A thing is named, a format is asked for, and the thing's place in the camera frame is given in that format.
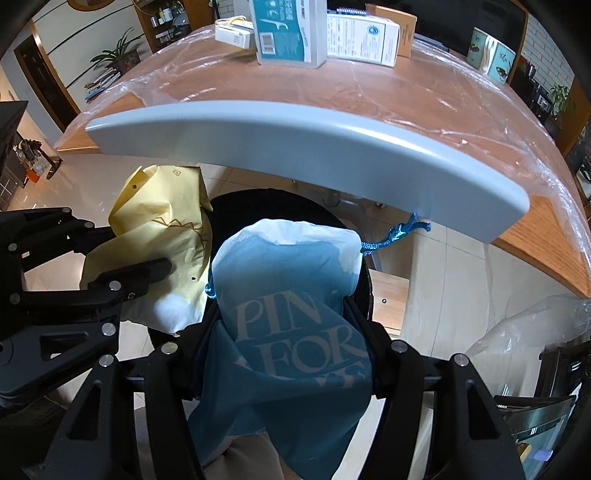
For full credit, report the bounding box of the blue and white box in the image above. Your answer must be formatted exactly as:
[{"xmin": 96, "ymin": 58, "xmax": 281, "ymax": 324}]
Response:
[{"xmin": 249, "ymin": 0, "xmax": 329, "ymax": 69}]

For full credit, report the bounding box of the yellow cloth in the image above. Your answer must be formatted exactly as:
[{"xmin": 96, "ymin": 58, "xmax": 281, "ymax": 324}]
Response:
[{"xmin": 82, "ymin": 165, "xmax": 214, "ymax": 333}]

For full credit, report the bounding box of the light wooden stool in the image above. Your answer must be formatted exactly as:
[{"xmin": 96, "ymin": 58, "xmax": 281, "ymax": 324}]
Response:
[{"xmin": 369, "ymin": 269, "xmax": 411, "ymax": 339}]

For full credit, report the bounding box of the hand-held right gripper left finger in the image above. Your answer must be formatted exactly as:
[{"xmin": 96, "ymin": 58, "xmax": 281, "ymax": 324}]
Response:
[{"xmin": 46, "ymin": 323, "xmax": 218, "ymax": 480}]

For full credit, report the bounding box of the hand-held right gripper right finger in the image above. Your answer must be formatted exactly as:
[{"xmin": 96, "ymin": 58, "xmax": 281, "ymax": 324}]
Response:
[{"xmin": 346, "ymin": 323, "xmax": 527, "ymax": 480}]

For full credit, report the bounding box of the white printed box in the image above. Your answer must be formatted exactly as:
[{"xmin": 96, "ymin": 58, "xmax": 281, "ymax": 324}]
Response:
[{"xmin": 327, "ymin": 13, "xmax": 402, "ymax": 68}]

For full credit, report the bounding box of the grey chair backrest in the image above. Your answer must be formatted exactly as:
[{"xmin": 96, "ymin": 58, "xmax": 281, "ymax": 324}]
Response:
[{"xmin": 85, "ymin": 102, "xmax": 529, "ymax": 243}]

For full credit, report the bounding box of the brown cardboard box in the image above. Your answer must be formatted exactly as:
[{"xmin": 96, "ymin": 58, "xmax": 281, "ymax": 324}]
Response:
[{"xmin": 366, "ymin": 4, "xmax": 417, "ymax": 58}]

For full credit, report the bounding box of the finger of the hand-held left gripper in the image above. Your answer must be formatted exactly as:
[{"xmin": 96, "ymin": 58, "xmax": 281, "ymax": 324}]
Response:
[
  {"xmin": 0, "ymin": 208, "xmax": 116, "ymax": 296},
  {"xmin": 0, "ymin": 258, "xmax": 171, "ymax": 398}
]

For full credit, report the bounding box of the wooden glass display cabinet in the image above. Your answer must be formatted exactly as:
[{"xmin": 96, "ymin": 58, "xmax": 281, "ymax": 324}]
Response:
[{"xmin": 133, "ymin": 0, "xmax": 218, "ymax": 52}]

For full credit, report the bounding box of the small white box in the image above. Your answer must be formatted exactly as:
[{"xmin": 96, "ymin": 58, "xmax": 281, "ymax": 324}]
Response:
[{"xmin": 215, "ymin": 16, "xmax": 256, "ymax": 49}]

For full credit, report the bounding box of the potted plant in dark pot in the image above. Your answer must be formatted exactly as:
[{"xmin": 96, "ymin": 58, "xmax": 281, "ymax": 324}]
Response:
[{"xmin": 90, "ymin": 28, "xmax": 144, "ymax": 75}]

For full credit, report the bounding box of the black coffee machine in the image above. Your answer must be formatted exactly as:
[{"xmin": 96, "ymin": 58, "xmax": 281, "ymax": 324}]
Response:
[{"xmin": 510, "ymin": 58, "xmax": 555, "ymax": 121}]

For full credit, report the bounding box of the small leafy plant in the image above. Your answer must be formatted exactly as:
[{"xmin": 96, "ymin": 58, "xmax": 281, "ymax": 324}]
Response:
[{"xmin": 549, "ymin": 84, "xmax": 574, "ymax": 117}]

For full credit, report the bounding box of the patterned light blue mug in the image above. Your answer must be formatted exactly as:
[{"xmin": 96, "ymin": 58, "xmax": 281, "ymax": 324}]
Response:
[{"xmin": 466, "ymin": 28, "xmax": 518, "ymax": 86}]

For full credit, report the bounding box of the stack of books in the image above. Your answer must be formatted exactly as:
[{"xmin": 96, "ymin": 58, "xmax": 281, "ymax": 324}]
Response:
[{"xmin": 83, "ymin": 69, "xmax": 122, "ymax": 102}]

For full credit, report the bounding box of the blue drawstring bag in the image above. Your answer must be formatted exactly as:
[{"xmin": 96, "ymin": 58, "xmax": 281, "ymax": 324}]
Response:
[{"xmin": 187, "ymin": 211, "xmax": 431, "ymax": 480}]

